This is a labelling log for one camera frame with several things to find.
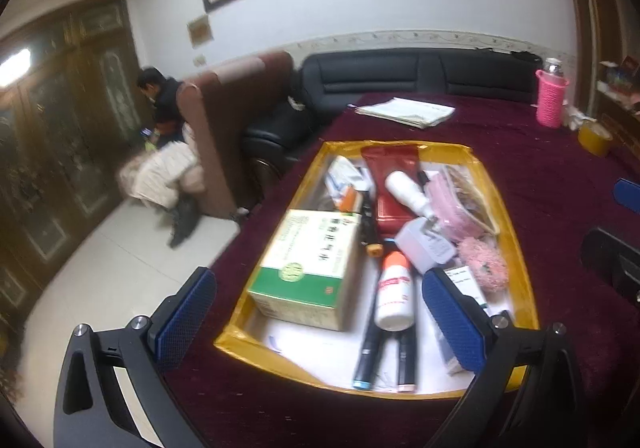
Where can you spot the small orange box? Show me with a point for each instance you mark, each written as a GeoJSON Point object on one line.
{"type": "Point", "coordinates": [351, 202]}

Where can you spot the wooden cabinet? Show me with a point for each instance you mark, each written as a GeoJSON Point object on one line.
{"type": "Point", "coordinates": [590, 27]}

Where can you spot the yellow tape roll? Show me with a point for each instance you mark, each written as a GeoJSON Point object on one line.
{"type": "Point", "coordinates": [595, 142]}

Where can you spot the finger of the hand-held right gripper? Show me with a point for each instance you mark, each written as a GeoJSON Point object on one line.
{"type": "Point", "coordinates": [607, 255]}
{"type": "Point", "coordinates": [629, 195]}

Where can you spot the black leather sofa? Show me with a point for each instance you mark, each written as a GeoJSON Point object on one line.
{"type": "Point", "coordinates": [375, 72]}

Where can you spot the small white blue box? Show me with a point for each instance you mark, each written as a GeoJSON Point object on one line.
{"type": "Point", "coordinates": [340, 175]}

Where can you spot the red foil packet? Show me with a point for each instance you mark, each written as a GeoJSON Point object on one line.
{"type": "Point", "coordinates": [390, 224]}

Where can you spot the black pen with pink tip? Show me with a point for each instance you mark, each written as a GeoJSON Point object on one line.
{"type": "Point", "coordinates": [406, 358]}

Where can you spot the wooden wardrobe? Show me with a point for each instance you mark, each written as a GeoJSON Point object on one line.
{"type": "Point", "coordinates": [60, 127]}

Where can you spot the pink fuzzy scrunchie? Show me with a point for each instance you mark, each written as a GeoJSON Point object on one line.
{"type": "Point", "coordinates": [482, 265]}

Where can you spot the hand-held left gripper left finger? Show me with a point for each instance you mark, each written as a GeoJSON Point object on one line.
{"type": "Point", "coordinates": [185, 313]}

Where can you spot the red box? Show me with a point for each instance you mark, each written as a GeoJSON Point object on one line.
{"type": "Point", "coordinates": [631, 66]}

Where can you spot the brown armchair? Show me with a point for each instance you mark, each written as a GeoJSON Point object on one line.
{"type": "Point", "coordinates": [225, 127]}

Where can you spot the wall socket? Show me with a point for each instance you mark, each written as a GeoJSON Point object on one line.
{"type": "Point", "coordinates": [199, 61]}

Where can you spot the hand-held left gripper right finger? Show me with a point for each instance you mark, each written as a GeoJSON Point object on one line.
{"type": "Point", "coordinates": [450, 323]}

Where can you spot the white glove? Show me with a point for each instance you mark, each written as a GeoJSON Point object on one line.
{"type": "Point", "coordinates": [575, 120]}

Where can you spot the white bottle with red label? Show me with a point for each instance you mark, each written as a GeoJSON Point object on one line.
{"type": "Point", "coordinates": [395, 298]}

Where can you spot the plain white bottle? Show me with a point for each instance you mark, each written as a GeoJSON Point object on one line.
{"type": "Point", "coordinates": [405, 190]}

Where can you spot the small wall plaque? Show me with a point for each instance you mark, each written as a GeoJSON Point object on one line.
{"type": "Point", "coordinates": [198, 31]}

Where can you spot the large medicine box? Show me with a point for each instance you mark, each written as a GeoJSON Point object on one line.
{"type": "Point", "coordinates": [305, 258]}

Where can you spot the stack of white papers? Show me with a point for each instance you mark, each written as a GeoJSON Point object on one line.
{"type": "Point", "coordinates": [405, 110]}

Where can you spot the blue white medicine box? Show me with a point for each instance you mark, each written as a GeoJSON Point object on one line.
{"type": "Point", "coordinates": [467, 280]}

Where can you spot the white charger adapter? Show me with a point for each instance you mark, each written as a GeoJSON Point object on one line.
{"type": "Point", "coordinates": [422, 245]}

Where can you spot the black pen with teal tip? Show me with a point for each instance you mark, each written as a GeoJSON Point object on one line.
{"type": "Point", "coordinates": [367, 353]}

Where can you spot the yellow cardboard tray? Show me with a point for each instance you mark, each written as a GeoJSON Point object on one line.
{"type": "Point", "coordinates": [232, 335]}

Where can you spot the bottle in pink knitted sleeve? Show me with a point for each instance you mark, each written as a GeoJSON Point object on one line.
{"type": "Point", "coordinates": [550, 97]}

